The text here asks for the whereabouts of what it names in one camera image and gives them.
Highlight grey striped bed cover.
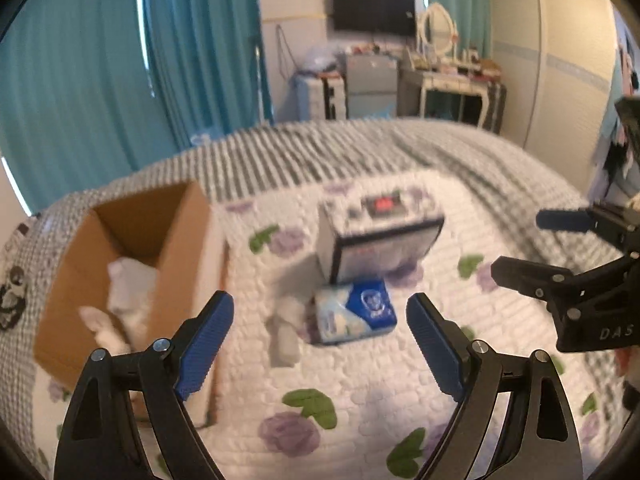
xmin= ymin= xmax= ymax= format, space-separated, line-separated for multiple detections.
xmin=0 ymin=117 xmax=598 ymax=466

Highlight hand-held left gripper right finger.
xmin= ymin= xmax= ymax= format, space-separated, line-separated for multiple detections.
xmin=405 ymin=292 xmax=584 ymax=480

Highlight grey mini fridge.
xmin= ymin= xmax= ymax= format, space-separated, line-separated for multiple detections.
xmin=344 ymin=54 xmax=400 ymax=121

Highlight hanging clothes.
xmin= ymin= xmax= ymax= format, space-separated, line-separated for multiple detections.
xmin=592 ymin=22 xmax=640 ymax=201

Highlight white soft cloth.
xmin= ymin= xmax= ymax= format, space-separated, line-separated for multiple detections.
xmin=107 ymin=257 xmax=162 ymax=322
xmin=78 ymin=305 xmax=135 ymax=357

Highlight white oval mirror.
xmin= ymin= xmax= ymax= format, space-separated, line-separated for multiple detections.
xmin=416 ymin=2 xmax=458 ymax=60

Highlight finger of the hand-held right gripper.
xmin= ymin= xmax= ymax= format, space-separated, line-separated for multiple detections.
xmin=536 ymin=201 xmax=640 ymax=261
xmin=491 ymin=256 xmax=577 ymax=302

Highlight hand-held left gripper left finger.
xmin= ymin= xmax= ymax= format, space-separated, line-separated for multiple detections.
xmin=54 ymin=290 xmax=236 ymax=480

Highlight blue tissue pack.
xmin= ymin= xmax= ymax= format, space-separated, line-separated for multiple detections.
xmin=314 ymin=280 xmax=398 ymax=345

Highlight clear plastic bag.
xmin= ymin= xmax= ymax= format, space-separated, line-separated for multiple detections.
xmin=299 ymin=44 xmax=343 ymax=75

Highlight black and white storage rack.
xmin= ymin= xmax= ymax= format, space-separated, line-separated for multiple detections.
xmin=321 ymin=73 xmax=348 ymax=121

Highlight teal curtain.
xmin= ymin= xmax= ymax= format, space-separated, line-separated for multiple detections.
xmin=424 ymin=0 xmax=495 ymax=61
xmin=0 ymin=0 xmax=183 ymax=213
xmin=136 ymin=0 xmax=275 ymax=150

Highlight white plastic drawer unit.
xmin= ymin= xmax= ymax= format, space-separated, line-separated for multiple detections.
xmin=294 ymin=74 xmax=327 ymax=123

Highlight white vanity table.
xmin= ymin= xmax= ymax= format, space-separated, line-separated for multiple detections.
xmin=399 ymin=49 xmax=507 ymax=130

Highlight black wall television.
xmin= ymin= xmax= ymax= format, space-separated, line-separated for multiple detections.
xmin=332 ymin=0 xmax=417 ymax=38

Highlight white printed tissue box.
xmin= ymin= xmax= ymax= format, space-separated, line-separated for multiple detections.
xmin=316 ymin=191 xmax=446 ymax=284

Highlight cream wardrobe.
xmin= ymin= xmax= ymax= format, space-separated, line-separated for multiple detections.
xmin=489 ymin=0 xmax=622 ymax=192

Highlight white floral blanket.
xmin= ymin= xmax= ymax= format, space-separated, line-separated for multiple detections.
xmin=47 ymin=170 xmax=632 ymax=480

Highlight brown cardboard box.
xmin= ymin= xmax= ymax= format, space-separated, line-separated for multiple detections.
xmin=33 ymin=180 xmax=228 ymax=428

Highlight white tissue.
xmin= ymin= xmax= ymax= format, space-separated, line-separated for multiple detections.
xmin=269 ymin=298 xmax=307 ymax=367

